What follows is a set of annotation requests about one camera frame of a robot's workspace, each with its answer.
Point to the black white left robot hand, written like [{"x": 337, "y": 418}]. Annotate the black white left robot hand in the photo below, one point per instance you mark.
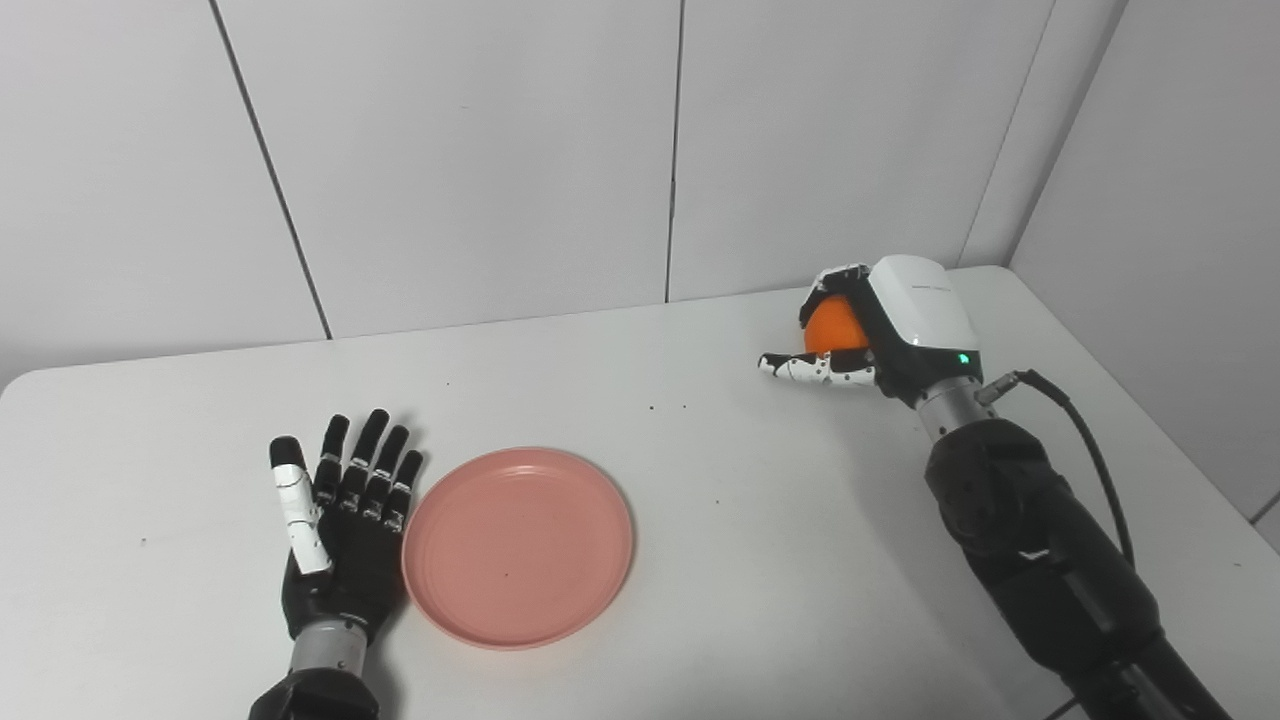
[{"x": 360, "y": 560}]

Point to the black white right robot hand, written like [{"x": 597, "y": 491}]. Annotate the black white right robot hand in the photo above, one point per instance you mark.
[{"x": 925, "y": 310}]

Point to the orange fruit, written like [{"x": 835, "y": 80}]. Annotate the orange fruit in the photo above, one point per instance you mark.
[{"x": 835, "y": 328}]

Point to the pink round plate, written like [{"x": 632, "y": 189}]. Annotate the pink round plate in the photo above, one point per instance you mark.
[{"x": 518, "y": 548}]

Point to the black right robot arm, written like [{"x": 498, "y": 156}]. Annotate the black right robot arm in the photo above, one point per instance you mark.
[{"x": 1040, "y": 550}]

